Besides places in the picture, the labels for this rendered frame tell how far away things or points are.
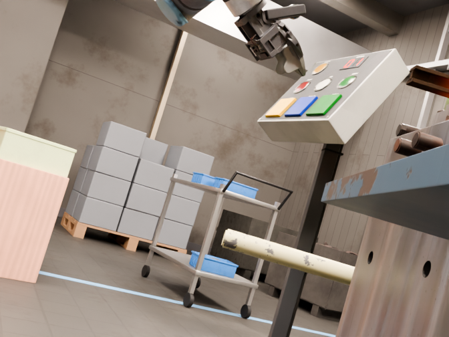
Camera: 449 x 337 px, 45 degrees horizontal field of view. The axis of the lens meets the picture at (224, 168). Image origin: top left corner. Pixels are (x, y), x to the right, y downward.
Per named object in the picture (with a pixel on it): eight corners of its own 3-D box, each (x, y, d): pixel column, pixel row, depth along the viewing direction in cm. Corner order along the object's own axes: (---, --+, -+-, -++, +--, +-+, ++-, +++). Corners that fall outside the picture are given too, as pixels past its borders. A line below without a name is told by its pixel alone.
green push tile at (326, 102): (323, 113, 133) (341, 92, 135) (304, 113, 140) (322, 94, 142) (326, 118, 134) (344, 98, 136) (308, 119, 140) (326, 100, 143)
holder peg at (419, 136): (415, 146, 83) (420, 130, 83) (409, 148, 86) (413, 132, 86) (441, 154, 83) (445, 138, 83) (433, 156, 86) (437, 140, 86)
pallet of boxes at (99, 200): (73, 236, 550) (110, 120, 559) (60, 224, 625) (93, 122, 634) (183, 263, 603) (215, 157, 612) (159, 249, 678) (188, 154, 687)
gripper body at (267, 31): (258, 63, 133) (228, 23, 128) (280, 42, 135) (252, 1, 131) (274, 60, 126) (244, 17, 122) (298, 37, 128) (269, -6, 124)
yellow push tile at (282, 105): (278, 114, 151) (295, 96, 153) (264, 115, 158) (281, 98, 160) (281, 119, 152) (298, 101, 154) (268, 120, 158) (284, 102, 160)
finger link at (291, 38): (291, 61, 133) (271, 32, 130) (296, 57, 133) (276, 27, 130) (302, 59, 129) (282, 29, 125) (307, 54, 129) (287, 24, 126)
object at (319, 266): (220, 249, 124) (227, 227, 125) (220, 247, 130) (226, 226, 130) (402, 303, 126) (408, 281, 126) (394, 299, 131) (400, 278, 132)
